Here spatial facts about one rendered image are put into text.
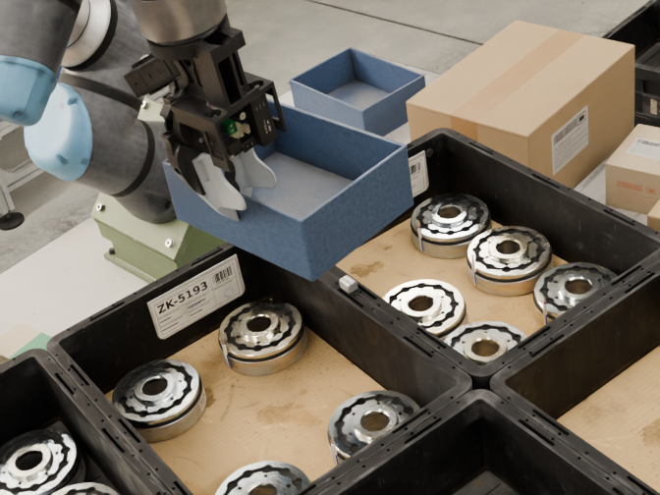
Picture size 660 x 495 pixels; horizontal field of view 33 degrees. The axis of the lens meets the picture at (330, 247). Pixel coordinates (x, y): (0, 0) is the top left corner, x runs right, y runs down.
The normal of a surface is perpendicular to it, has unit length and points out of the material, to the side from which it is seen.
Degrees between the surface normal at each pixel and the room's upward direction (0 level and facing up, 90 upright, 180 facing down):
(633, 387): 0
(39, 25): 74
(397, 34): 0
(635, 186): 90
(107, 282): 0
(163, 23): 93
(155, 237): 43
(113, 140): 85
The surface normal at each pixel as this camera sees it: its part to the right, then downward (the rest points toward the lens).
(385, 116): 0.65, 0.36
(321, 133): -0.67, 0.51
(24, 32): 0.29, 0.04
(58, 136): -0.62, -0.11
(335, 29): -0.15, -0.80
